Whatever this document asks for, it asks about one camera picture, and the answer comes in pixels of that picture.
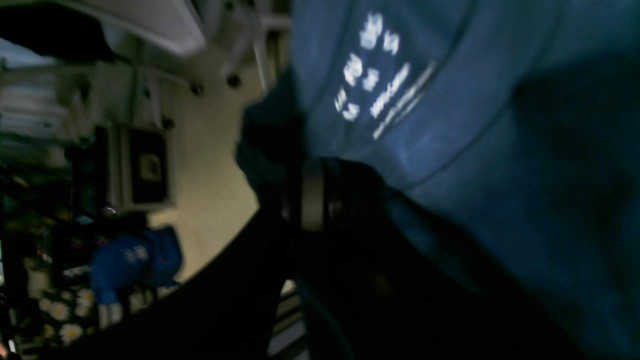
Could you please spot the blue plush toy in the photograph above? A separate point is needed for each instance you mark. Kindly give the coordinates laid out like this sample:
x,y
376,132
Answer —
x,y
150,259

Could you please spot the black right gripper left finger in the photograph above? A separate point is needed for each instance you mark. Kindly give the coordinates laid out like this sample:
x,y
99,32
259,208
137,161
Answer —
x,y
226,311

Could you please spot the blue T-shirt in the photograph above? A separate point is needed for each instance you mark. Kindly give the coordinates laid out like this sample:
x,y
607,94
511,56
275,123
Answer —
x,y
516,120

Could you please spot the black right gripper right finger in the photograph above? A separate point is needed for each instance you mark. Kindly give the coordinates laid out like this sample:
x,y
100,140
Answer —
x,y
369,294

